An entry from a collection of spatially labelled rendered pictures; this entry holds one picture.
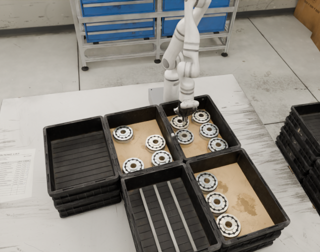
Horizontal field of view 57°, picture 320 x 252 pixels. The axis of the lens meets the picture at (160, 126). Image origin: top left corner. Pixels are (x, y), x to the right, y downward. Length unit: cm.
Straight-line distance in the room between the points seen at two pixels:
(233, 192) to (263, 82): 219
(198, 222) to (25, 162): 97
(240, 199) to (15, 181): 111
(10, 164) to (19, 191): 19
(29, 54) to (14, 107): 186
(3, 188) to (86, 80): 188
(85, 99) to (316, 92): 248
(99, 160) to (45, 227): 39
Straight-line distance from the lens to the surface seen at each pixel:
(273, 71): 369
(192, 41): 135
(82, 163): 150
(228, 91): 212
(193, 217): 134
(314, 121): 245
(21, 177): 171
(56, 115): 195
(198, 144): 156
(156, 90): 190
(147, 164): 147
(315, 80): 377
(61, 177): 148
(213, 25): 350
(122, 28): 326
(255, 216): 140
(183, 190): 140
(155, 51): 344
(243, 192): 145
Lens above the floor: 202
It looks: 47 degrees down
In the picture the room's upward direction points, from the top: 2 degrees clockwise
